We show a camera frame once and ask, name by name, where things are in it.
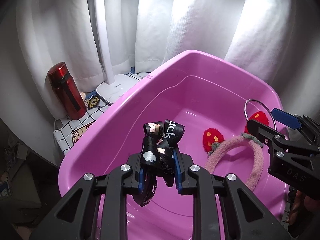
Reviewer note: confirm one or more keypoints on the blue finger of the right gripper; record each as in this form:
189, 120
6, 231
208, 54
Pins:
285, 118
262, 132

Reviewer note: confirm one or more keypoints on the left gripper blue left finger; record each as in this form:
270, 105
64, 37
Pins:
141, 180

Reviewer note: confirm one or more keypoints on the pink plastic tub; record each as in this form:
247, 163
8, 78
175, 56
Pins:
194, 89

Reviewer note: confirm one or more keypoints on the pink strawberry plush headband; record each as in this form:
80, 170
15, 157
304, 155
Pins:
240, 153

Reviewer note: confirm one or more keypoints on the black ribbon hair bow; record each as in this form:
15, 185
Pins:
156, 157

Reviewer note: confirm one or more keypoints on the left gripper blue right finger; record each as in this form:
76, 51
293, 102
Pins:
177, 171

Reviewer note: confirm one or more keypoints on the white desk lamp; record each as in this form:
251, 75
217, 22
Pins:
115, 85

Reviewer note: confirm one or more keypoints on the black grid white tablecloth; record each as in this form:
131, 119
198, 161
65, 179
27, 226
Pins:
67, 132

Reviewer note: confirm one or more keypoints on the white curtain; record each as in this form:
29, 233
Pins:
276, 40

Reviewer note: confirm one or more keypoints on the red metal thermos bottle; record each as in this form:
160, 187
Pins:
66, 90

